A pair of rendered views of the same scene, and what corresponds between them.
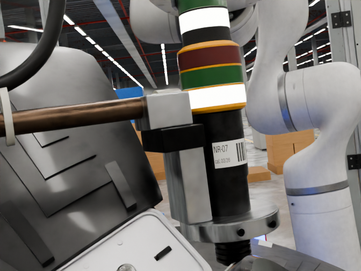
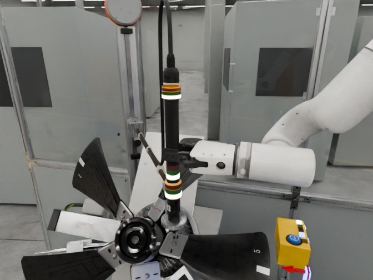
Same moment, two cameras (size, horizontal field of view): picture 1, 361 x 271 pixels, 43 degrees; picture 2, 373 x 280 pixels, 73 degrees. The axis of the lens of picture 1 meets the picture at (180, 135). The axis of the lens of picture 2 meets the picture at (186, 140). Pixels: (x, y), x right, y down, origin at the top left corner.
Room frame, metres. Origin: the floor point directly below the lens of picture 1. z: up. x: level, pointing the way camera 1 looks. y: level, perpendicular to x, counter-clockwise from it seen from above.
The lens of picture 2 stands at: (0.39, -0.60, 1.70)
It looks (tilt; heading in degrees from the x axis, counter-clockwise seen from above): 20 degrees down; 94
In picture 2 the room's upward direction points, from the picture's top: straight up
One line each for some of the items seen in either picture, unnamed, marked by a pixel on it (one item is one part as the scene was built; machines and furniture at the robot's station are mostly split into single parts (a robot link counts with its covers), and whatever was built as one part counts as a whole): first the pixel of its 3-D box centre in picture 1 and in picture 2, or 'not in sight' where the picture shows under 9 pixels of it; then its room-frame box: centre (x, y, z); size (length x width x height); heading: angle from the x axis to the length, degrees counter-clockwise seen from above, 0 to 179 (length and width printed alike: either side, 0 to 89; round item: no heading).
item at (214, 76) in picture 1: (211, 78); (173, 188); (0.31, -0.03, 1.37); 0.04 x 0.04 x 0.01
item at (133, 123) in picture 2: not in sight; (135, 127); (0.06, 0.55, 1.35); 0.10 x 0.07 x 0.09; 114
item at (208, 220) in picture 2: not in sight; (186, 219); (0.31, 0.54, 0.85); 0.36 x 0.24 x 0.03; 169
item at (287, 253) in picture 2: not in sight; (290, 243); (0.73, 0.19, 1.02); 0.16 x 0.10 x 0.11; 79
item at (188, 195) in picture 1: (209, 161); (172, 204); (0.31, -0.02, 1.31); 0.09 x 0.07 x 0.10; 114
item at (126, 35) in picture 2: not in sight; (131, 99); (0.04, 0.59, 1.48); 0.05 x 0.03 x 0.62; 24
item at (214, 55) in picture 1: (209, 59); (173, 183); (0.31, -0.03, 1.38); 0.04 x 0.04 x 0.01
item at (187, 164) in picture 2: not in sight; (197, 160); (0.38, -0.07, 1.47); 0.08 x 0.06 x 0.01; 49
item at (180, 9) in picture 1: (202, 3); (172, 170); (0.31, -0.03, 1.42); 0.03 x 0.03 x 0.01
